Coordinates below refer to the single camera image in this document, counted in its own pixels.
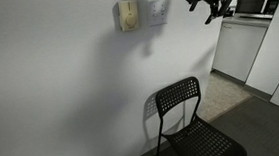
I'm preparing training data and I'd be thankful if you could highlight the white double switch plate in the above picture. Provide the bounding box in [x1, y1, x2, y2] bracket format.
[145, 0, 169, 28]

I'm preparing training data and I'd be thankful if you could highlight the beige wall thermostat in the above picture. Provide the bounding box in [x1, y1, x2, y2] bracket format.
[116, 0, 141, 33]

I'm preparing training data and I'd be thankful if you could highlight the tall white cabinet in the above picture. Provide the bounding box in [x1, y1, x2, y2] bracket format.
[238, 0, 279, 98]

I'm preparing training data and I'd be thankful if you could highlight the white base cabinet with countertop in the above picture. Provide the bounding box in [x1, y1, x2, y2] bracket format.
[207, 12, 276, 85]

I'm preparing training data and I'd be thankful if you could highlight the black perforated chair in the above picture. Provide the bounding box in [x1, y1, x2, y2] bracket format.
[150, 72, 248, 156]

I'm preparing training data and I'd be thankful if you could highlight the silver black microwave oven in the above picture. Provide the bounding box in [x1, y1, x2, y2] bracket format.
[233, 0, 279, 23]

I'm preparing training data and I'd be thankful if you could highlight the small dark countertop appliance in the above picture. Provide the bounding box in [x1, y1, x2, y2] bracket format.
[223, 7, 236, 19]

